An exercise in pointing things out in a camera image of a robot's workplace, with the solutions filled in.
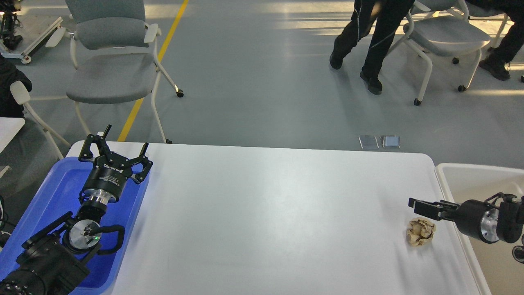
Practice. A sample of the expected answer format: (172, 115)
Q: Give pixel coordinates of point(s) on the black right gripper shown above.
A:
(473, 218)

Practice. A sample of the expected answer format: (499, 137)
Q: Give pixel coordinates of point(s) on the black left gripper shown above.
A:
(107, 177)

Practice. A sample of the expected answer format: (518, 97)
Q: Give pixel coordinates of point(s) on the brown paper ball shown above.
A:
(420, 231)

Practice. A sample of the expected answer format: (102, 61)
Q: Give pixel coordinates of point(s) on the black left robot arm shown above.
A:
(72, 237)

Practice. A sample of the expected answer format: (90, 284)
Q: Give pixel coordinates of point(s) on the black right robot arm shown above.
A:
(498, 218)

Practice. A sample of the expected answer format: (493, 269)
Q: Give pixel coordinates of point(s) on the blue plastic tray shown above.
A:
(59, 194)

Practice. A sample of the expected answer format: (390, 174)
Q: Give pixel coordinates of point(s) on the right floor socket cover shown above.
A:
(390, 142)

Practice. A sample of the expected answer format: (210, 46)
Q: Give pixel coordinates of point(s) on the floor socket cover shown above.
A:
(368, 142)
(390, 142)

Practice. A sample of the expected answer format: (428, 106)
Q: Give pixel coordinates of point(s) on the left floor socket cover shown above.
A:
(368, 142)

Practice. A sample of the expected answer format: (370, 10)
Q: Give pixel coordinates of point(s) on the grey office chair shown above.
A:
(115, 78)

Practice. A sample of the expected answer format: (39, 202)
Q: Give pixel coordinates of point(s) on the white plastic bin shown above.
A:
(494, 268)

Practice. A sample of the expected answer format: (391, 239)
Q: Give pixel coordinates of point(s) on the white side table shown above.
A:
(9, 127)

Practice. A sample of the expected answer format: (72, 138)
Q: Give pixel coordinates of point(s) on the white chair left edge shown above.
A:
(23, 98)

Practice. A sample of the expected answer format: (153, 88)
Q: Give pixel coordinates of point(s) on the white equipment cart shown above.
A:
(21, 35)

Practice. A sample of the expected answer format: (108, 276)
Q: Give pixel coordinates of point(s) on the seated person black clothes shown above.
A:
(511, 43)

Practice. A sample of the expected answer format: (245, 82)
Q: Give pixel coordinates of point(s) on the grey chair top right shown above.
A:
(445, 36)

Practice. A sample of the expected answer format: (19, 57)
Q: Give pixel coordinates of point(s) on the standing person black trousers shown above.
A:
(386, 15)

